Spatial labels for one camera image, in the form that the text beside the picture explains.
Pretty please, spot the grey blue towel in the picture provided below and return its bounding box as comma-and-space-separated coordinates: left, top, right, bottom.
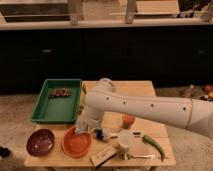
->
75, 125, 87, 135

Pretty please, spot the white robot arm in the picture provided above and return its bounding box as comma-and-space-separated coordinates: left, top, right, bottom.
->
77, 78, 213, 139

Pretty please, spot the red orange bowl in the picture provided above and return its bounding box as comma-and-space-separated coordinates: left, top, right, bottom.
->
61, 126, 92, 158

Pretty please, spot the dark purple bowl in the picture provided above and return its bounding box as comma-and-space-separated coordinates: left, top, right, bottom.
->
26, 129, 55, 157

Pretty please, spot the yellow object behind cup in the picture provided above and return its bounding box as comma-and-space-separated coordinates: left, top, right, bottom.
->
82, 83, 87, 94

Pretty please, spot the orange topped jar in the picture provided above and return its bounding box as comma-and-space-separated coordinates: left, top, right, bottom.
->
122, 115, 135, 129

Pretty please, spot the black white brush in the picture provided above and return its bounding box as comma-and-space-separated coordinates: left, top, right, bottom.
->
94, 128, 142, 141

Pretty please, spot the green plastic tray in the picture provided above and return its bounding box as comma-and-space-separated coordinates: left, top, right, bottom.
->
31, 79, 82, 124

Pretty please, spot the brown snack bar in tray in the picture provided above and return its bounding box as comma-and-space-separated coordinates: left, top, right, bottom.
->
48, 88, 71, 98

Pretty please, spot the white cup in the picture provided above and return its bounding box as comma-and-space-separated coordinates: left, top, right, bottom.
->
117, 130, 134, 152

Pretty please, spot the green chili pepper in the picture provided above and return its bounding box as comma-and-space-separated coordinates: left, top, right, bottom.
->
142, 134, 166, 162

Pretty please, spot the wooden block with black edge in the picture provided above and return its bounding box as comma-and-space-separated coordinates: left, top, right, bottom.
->
90, 146, 117, 168

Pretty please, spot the silver fork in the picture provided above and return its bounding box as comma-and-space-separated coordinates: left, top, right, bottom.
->
124, 153, 155, 160

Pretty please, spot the black object on floor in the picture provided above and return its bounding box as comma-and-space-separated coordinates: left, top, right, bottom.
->
0, 146, 11, 158

